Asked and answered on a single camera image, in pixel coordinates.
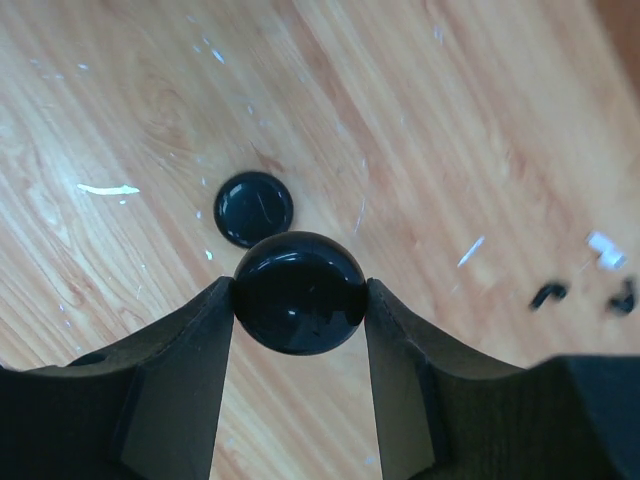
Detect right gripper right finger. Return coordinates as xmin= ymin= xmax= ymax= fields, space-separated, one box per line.
xmin=364 ymin=279 xmax=639 ymax=479

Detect white earbud centre right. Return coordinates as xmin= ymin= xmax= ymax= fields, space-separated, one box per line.
xmin=586 ymin=231 xmax=626 ymax=270

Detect black earbud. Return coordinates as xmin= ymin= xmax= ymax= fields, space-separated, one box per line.
xmin=529 ymin=282 xmax=568 ymax=310
xmin=607 ymin=278 xmax=636 ymax=316

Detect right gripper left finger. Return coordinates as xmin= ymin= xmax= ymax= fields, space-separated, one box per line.
xmin=1 ymin=277 xmax=234 ymax=479

